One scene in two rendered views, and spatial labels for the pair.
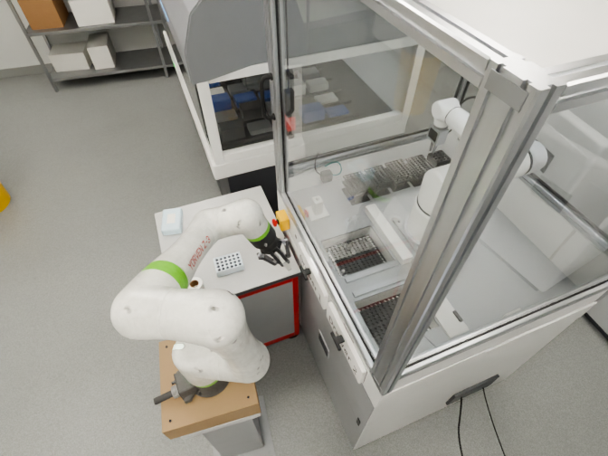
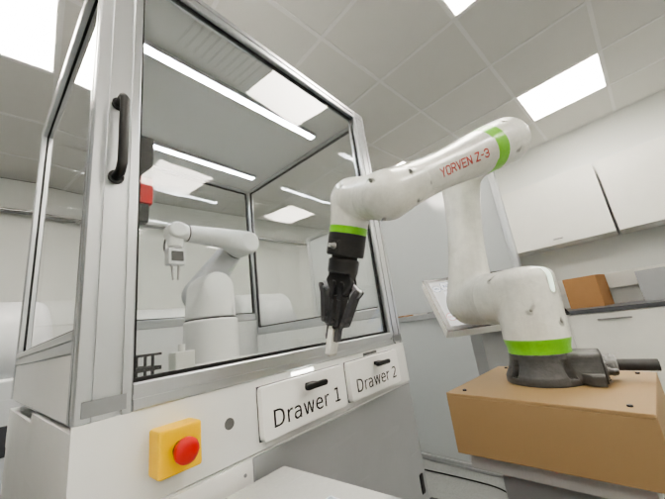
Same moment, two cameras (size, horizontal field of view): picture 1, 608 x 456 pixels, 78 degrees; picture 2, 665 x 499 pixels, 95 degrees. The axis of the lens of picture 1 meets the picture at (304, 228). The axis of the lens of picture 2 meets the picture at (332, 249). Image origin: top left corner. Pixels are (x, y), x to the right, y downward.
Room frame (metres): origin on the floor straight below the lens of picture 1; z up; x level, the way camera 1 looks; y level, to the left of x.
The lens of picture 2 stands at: (1.18, 0.76, 1.04)
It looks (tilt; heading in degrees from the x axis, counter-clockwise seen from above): 14 degrees up; 241
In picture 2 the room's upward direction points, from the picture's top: 8 degrees counter-clockwise
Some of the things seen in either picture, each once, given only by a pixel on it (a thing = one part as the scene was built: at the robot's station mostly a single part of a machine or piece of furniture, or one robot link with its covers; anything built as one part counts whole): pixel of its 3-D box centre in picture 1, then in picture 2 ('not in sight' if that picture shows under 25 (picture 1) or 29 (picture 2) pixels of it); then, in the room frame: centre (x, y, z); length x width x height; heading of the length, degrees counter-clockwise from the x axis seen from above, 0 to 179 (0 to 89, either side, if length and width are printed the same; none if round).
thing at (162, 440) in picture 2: (281, 220); (176, 447); (1.17, 0.10, 0.88); 0.07 x 0.05 x 0.07; 22
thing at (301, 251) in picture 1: (312, 274); (307, 397); (0.87, -0.03, 0.87); 0.29 x 0.02 x 0.11; 22
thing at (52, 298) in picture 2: not in sight; (60, 193); (1.47, -0.32, 1.52); 0.87 x 0.01 x 0.86; 112
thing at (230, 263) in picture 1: (228, 263); not in sight; (0.99, 0.35, 0.78); 0.12 x 0.08 x 0.04; 110
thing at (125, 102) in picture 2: (267, 99); (121, 134); (1.27, 0.14, 1.45); 0.05 x 0.03 x 0.19; 112
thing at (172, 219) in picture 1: (172, 221); not in sight; (1.25, 0.66, 0.78); 0.15 x 0.10 x 0.04; 10
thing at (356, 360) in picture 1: (345, 341); (375, 372); (0.58, -0.15, 0.87); 0.29 x 0.02 x 0.11; 22
